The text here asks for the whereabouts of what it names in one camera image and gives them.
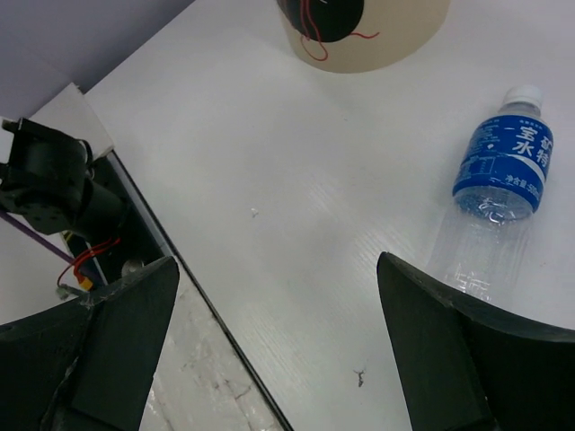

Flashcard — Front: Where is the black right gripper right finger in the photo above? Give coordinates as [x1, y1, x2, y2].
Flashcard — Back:
[376, 252, 574, 430]

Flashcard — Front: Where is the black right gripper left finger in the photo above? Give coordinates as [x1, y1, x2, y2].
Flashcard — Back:
[1, 257, 180, 430]

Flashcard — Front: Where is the white-cap blue-label water bottle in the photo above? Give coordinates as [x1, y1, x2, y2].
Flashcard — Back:
[425, 85, 553, 305]

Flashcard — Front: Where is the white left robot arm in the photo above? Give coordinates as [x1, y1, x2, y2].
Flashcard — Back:
[1, 118, 128, 244]

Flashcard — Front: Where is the cream cat-print bin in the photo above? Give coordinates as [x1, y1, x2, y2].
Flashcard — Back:
[277, 0, 451, 74]

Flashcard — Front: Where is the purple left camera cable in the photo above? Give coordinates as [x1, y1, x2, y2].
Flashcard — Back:
[0, 210, 75, 264]

